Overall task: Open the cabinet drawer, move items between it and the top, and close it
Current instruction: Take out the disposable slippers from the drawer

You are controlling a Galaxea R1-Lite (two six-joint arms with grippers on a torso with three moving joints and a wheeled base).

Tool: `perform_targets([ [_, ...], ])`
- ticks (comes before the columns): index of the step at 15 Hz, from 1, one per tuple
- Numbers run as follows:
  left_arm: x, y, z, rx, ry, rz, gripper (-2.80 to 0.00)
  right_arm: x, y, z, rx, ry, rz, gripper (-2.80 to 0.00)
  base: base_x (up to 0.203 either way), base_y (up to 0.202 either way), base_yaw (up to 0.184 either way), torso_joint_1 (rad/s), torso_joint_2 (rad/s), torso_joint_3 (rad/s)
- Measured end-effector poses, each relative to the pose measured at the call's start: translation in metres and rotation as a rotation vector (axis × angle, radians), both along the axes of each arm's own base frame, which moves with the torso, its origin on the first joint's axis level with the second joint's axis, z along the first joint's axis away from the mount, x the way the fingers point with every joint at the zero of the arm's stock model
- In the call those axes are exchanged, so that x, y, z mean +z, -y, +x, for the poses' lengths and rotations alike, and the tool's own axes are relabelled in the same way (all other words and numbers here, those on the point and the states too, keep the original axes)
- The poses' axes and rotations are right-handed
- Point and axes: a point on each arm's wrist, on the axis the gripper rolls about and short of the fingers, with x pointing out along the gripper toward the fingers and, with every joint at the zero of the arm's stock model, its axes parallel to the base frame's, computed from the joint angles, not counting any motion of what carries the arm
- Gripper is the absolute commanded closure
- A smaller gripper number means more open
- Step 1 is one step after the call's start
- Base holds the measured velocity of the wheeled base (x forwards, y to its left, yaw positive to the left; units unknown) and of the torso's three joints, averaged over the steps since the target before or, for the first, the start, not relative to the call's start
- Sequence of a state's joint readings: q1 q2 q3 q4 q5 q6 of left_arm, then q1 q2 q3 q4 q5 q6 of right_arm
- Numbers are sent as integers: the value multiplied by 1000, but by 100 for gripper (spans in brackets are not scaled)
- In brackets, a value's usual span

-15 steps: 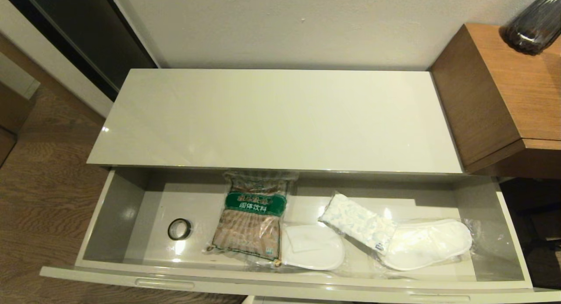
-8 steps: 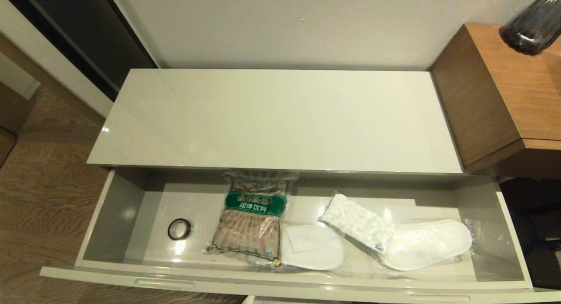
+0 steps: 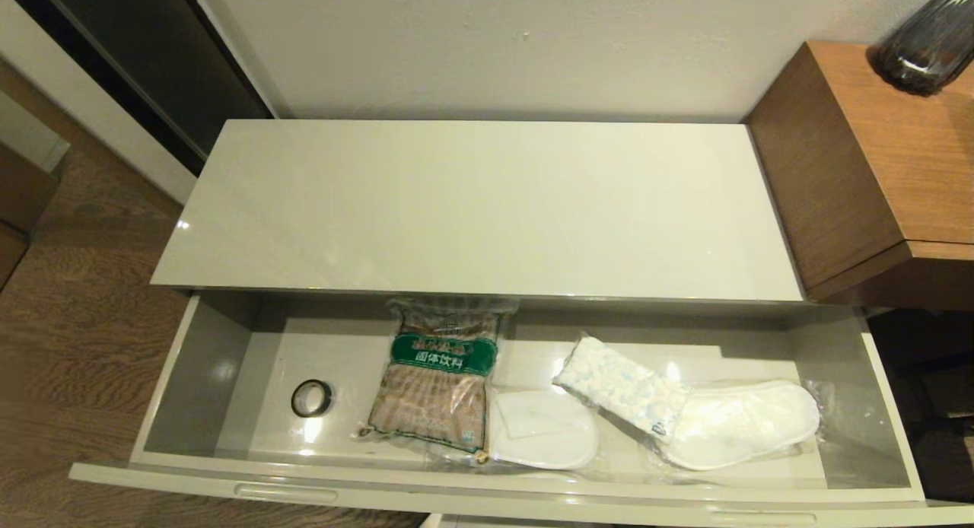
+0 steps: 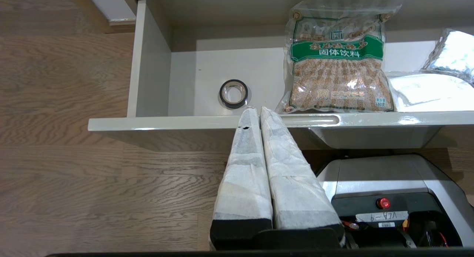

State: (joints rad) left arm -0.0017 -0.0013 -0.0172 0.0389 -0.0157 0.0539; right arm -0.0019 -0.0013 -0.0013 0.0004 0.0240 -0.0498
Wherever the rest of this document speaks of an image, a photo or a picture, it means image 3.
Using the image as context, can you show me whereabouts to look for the dark door panel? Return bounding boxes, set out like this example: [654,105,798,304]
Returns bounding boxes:
[0,0,276,177]

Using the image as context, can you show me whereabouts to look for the brown wooden side cabinet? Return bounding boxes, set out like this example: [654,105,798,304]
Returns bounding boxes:
[746,40,974,312]

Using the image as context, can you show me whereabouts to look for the white slippers in plastic bag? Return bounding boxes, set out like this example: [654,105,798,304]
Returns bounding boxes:
[487,390,602,472]
[662,377,834,474]

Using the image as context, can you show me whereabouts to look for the dark glass vase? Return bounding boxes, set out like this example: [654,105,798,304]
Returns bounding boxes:
[867,0,974,97]

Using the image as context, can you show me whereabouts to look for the green labelled drink powder bag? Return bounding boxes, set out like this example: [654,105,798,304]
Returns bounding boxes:
[354,298,518,464]

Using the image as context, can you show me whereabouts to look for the brown wooden furniture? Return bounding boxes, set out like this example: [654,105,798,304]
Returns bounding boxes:
[0,144,62,285]

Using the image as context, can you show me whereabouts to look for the glossy beige drawer cabinet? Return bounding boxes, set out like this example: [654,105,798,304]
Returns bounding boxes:
[151,119,807,304]

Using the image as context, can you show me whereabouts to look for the white tissue pack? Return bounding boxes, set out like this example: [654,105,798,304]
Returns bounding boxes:
[552,334,690,444]

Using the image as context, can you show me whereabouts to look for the black tape roll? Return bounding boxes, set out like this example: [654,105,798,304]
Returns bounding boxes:
[291,379,334,418]

